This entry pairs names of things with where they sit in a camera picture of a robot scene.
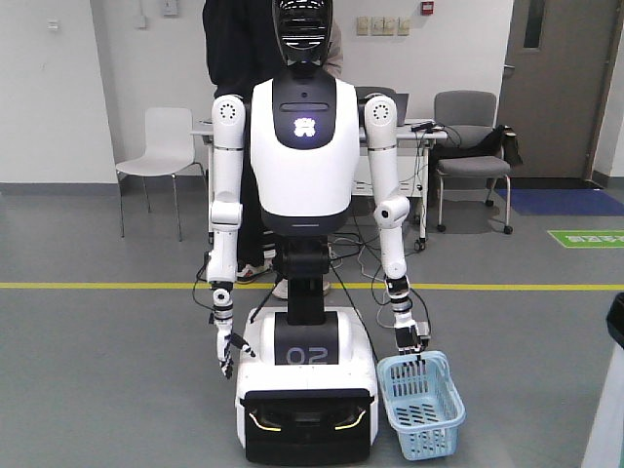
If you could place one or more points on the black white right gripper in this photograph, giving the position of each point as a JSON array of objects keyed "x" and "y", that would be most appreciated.
[{"x": 407, "y": 339}]

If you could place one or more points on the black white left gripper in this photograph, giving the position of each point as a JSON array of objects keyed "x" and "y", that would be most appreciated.
[{"x": 225, "y": 340}]

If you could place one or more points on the light blue plastic basket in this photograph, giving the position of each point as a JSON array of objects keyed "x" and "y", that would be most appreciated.
[{"x": 422, "y": 403}]

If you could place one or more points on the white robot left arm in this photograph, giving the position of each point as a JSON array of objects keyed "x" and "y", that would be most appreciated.
[{"x": 229, "y": 117}]

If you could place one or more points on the white black humanoid robot body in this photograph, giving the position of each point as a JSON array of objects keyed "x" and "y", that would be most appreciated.
[{"x": 306, "y": 393}]

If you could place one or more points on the grey office chair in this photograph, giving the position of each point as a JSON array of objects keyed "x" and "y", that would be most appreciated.
[{"x": 473, "y": 148}]

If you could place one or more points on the white folding desk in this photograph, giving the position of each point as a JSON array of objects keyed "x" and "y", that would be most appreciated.
[{"x": 413, "y": 152}]

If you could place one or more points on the white plastic chair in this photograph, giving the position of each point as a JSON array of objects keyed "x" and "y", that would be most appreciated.
[{"x": 169, "y": 149}]

